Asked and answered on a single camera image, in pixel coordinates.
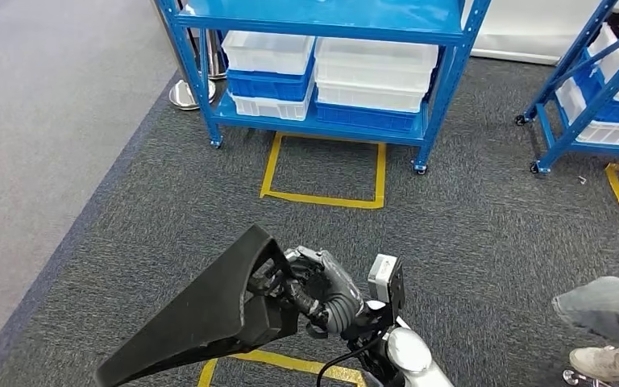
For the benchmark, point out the black plastic plate bracket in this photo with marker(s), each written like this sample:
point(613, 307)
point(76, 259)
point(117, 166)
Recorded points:
point(197, 320)

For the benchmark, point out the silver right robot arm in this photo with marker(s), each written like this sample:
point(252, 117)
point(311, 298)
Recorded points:
point(411, 352)

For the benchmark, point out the blue metal shelf rack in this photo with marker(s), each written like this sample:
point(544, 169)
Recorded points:
point(576, 120)
point(341, 16)

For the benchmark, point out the small white floor scrap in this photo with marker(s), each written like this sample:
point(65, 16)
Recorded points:
point(582, 180)

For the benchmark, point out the person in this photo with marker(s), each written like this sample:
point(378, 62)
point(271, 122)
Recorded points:
point(608, 310)

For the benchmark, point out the chrome stool base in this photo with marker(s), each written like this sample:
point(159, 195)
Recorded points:
point(582, 378)

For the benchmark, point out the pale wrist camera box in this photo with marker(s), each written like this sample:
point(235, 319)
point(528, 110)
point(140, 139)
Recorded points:
point(383, 277)

